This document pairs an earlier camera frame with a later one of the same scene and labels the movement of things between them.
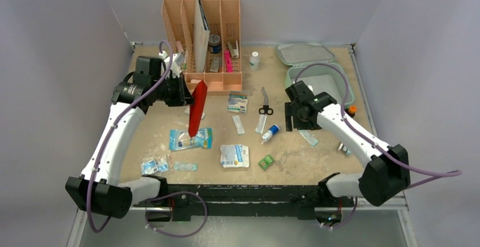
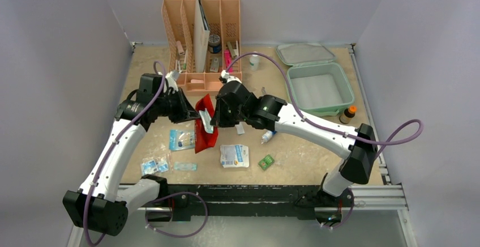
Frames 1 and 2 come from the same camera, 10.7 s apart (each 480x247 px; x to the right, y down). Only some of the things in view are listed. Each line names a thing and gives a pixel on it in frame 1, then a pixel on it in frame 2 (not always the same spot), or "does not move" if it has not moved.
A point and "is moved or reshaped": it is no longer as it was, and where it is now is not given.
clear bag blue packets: x=153 y=165 does not move
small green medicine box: x=265 y=162 does not move
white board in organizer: x=201 y=34 does not move
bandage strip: x=238 y=124 does not move
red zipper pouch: x=197 y=106 -> x=204 y=140
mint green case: x=312 y=64 does not move
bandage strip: x=309 y=136 is moved or reshaped
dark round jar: x=214 y=44 does not move
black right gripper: x=288 y=116 -> x=222 y=109
